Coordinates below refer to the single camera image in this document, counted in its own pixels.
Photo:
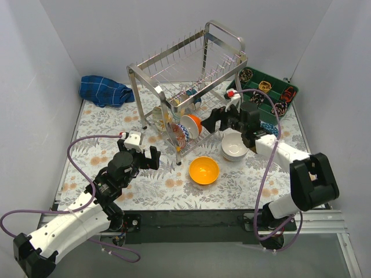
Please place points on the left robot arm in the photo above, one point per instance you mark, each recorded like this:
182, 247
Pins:
93, 211

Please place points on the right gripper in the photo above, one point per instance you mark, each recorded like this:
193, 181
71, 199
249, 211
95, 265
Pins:
225, 119

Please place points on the steel two-tier dish rack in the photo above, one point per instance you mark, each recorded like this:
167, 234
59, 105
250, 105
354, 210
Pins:
183, 77

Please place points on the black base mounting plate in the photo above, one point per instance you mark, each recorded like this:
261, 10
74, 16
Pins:
189, 226

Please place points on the rolled yellow sock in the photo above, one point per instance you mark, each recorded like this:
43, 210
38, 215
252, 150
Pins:
265, 86

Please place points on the red patterned bowl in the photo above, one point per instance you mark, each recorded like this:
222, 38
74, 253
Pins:
181, 144

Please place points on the orange and white bowl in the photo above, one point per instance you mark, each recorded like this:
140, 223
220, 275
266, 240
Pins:
193, 124

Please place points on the floral table mat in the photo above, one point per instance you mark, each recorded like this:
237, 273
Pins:
243, 184

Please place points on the rolled brown patterned sock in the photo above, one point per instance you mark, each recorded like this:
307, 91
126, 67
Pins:
280, 109

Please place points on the rolled dark floral sock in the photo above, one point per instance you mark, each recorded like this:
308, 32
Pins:
245, 75

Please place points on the green compartment tray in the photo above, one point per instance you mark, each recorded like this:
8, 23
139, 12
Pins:
272, 97

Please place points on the yellow bowl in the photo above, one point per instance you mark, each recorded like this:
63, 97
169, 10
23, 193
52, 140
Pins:
204, 170

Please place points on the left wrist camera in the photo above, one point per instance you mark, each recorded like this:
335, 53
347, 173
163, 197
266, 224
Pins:
134, 140

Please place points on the cream floral bowl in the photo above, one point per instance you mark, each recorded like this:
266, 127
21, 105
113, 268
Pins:
159, 118

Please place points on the blue zigzag patterned bowl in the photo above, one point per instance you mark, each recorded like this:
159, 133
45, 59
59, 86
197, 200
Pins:
183, 134

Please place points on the aluminium frame rail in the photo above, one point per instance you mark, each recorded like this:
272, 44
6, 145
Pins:
321, 221

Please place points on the white grey-rimmed bowl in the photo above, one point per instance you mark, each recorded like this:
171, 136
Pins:
233, 145

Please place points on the dark teal bowl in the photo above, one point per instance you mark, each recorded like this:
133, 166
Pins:
197, 102

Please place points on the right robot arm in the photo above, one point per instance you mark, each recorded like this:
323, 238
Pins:
312, 182

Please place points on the blue plaid cloth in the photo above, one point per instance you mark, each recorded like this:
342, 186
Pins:
104, 92

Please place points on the plain white ribbed bowl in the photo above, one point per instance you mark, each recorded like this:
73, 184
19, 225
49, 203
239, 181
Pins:
233, 158

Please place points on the white bowl red diamond pattern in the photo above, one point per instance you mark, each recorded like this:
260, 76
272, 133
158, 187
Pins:
270, 128

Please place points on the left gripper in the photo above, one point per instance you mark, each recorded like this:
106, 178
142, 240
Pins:
145, 159

